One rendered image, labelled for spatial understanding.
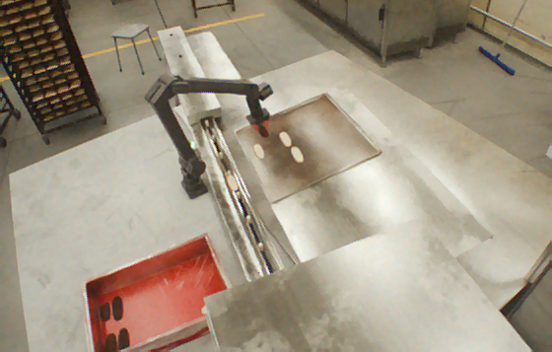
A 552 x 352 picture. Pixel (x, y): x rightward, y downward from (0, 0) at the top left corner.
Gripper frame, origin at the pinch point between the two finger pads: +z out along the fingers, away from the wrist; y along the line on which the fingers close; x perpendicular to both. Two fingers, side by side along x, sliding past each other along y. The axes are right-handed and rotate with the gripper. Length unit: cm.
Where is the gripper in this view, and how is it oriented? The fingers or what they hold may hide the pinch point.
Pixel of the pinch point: (262, 129)
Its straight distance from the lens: 180.2
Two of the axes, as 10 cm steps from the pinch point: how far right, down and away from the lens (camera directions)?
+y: 8.9, -4.4, 1.4
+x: -4.1, -5.9, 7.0
